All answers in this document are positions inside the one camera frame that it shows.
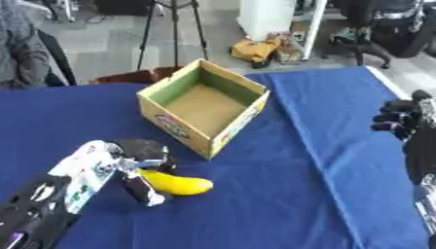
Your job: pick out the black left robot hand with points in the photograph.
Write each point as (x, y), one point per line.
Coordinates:
(142, 152)

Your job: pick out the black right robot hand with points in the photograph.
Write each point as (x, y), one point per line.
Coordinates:
(417, 139)

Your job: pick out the yellow toy banana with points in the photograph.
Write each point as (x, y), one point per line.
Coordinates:
(177, 184)

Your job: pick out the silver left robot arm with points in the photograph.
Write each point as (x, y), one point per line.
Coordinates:
(68, 184)

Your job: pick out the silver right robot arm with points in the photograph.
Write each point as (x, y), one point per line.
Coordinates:
(427, 207)

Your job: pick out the tan cardboard box green inside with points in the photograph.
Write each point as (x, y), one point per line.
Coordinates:
(203, 108)

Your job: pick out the brown wooden chair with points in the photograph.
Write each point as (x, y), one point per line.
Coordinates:
(135, 76)

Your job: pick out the black office chair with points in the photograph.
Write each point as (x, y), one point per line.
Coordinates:
(379, 29)

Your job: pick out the black tripod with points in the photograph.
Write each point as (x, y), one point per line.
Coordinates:
(173, 29)

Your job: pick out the yellow bag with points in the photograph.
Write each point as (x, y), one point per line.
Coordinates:
(255, 50)

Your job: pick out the person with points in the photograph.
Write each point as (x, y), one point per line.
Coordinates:
(21, 45)

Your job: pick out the white cabinet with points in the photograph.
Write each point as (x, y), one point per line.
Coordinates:
(279, 22)

